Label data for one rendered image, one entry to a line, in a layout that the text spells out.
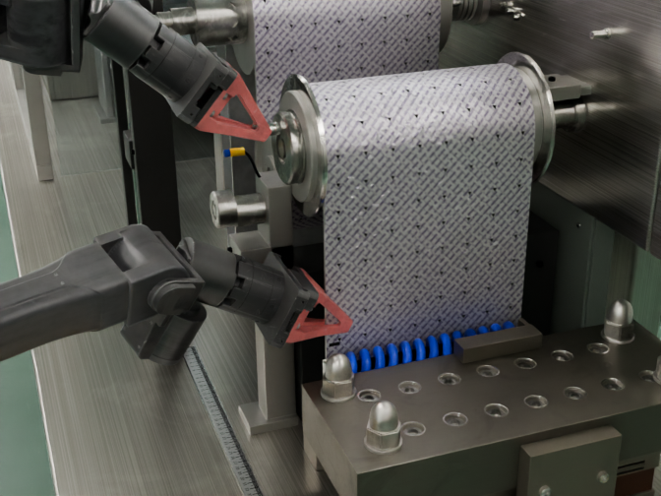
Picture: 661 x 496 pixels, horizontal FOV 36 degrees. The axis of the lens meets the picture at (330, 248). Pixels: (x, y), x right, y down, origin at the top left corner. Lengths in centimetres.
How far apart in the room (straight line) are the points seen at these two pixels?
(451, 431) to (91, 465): 42
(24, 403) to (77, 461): 184
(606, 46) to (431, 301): 33
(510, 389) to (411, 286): 15
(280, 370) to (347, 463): 26
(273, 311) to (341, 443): 15
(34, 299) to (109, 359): 50
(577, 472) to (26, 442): 205
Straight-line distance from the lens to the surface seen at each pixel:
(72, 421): 126
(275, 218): 108
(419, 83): 105
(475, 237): 109
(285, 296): 100
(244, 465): 115
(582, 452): 100
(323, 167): 98
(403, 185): 103
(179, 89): 98
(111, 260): 91
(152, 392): 129
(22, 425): 293
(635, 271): 142
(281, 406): 120
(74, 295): 88
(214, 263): 97
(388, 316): 109
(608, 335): 115
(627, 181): 111
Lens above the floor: 159
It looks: 25 degrees down
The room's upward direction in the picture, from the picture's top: 1 degrees counter-clockwise
